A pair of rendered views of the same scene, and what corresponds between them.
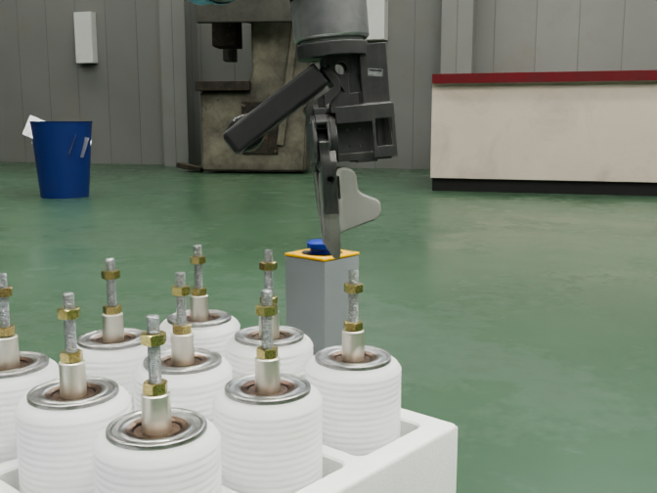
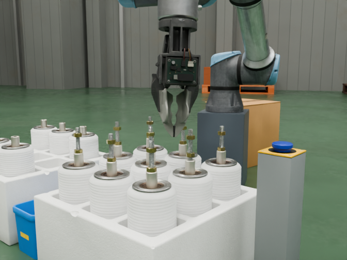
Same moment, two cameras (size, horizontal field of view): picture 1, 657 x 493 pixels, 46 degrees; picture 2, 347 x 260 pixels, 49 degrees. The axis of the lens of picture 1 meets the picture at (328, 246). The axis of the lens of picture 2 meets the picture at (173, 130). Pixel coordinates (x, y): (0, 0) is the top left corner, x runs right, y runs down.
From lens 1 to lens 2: 1.06 m
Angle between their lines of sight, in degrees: 88
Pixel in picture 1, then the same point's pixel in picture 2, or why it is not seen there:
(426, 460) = (129, 247)
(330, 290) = (262, 172)
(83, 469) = not seen: hidden behind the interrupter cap
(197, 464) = (61, 175)
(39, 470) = not seen: hidden behind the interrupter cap
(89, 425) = (100, 163)
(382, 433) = (130, 222)
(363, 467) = (104, 222)
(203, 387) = (133, 172)
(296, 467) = (91, 203)
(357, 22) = (162, 10)
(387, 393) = (132, 204)
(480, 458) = not seen: outside the picture
